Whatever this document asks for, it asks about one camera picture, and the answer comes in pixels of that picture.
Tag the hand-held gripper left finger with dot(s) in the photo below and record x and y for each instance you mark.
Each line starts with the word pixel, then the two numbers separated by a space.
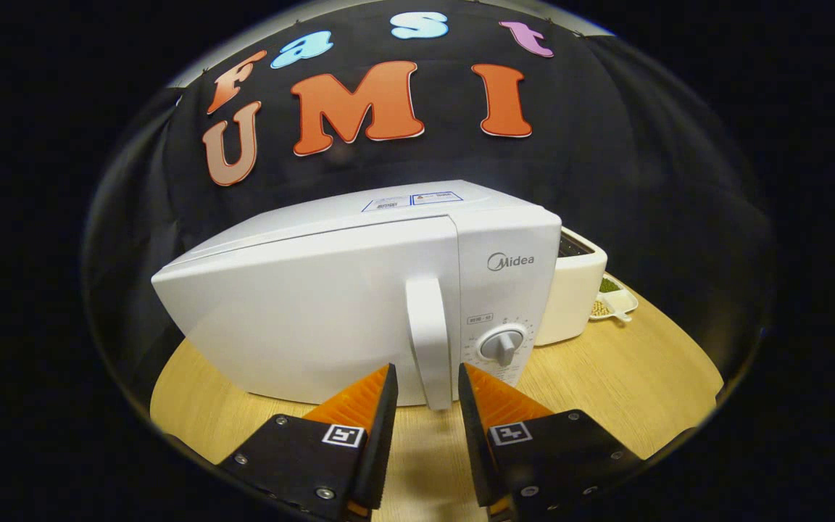
pixel 381 442

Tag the white divided dish with beans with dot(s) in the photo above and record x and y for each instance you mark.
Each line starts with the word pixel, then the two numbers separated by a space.
pixel 617 301

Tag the white microwave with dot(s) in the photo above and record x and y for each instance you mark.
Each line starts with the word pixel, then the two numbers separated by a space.
pixel 301 312

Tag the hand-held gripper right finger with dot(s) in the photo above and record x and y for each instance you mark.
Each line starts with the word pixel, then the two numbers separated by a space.
pixel 474 442

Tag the cream white toaster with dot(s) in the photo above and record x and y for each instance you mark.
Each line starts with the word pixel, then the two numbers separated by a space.
pixel 570 297

